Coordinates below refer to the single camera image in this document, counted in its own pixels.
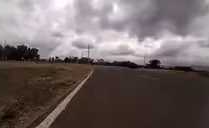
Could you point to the dry grass verge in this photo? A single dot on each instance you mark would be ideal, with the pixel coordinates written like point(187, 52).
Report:
point(28, 86)

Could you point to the short distant pole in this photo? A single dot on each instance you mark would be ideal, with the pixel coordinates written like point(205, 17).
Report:
point(144, 60)

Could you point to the broad dark tree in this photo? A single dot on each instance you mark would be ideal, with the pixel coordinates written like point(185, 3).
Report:
point(154, 63)

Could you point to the tall pole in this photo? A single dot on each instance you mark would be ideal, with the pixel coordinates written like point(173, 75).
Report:
point(88, 51)

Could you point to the row of dark trees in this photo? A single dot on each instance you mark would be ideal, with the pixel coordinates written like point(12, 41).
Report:
point(20, 52)

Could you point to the grey asphalt road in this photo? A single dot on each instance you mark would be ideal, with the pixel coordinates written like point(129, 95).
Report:
point(135, 100)

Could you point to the white painted edge line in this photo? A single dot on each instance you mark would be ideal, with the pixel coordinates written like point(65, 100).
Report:
point(63, 104)

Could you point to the distant line of bushes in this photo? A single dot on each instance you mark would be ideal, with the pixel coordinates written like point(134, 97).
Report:
point(123, 63)

